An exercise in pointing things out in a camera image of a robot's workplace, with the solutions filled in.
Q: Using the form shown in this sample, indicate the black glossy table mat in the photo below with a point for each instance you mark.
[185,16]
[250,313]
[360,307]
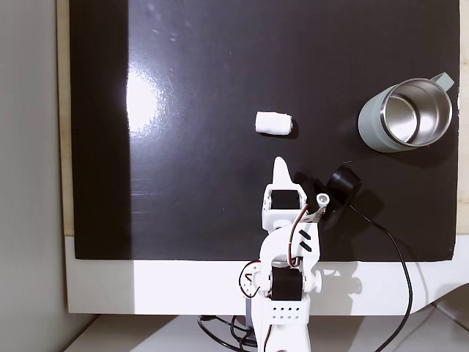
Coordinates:
[205,165]

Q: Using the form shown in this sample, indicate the white gauze roll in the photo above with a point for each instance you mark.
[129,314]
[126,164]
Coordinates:
[273,123]

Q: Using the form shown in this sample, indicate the grey-green steel-lined mug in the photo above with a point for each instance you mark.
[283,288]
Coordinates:
[372,121]

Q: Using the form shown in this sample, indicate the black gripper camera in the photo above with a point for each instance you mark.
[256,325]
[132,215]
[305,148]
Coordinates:
[342,183]

